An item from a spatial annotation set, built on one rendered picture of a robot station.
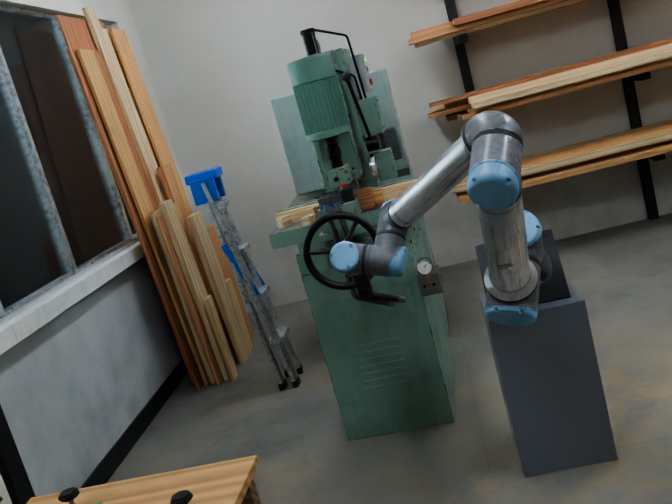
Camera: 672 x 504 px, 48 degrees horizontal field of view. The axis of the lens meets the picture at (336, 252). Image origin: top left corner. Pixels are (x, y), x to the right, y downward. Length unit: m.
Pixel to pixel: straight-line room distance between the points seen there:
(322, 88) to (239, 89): 2.49
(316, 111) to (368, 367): 1.01
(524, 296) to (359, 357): 1.01
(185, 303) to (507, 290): 2.39
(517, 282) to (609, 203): 3.39
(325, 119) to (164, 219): 1.50
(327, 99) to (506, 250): 1.18
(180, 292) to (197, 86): 1.77
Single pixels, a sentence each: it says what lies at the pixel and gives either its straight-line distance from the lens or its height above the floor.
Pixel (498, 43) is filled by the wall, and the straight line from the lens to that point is 5.27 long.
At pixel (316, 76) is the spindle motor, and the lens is 2.90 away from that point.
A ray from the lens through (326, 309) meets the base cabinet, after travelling 2.95.
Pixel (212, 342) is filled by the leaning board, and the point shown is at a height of 0.23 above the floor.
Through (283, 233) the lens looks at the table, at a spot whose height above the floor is 0.89.
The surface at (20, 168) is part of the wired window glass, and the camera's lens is 3.69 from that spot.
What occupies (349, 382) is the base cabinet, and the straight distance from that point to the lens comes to 3.05.
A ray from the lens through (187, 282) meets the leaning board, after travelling 4.17.
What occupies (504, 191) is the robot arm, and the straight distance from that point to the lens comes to 1.73.
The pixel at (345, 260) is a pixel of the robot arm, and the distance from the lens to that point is 2.19.
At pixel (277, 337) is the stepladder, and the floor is 0.27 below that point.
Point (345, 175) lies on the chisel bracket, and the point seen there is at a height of 1.04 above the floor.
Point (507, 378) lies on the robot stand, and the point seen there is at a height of 0.35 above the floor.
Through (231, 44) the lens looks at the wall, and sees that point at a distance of 5.37.
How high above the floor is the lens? 1.34
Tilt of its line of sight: 11 degrees down
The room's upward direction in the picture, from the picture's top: 15 degrees counter-clockwise
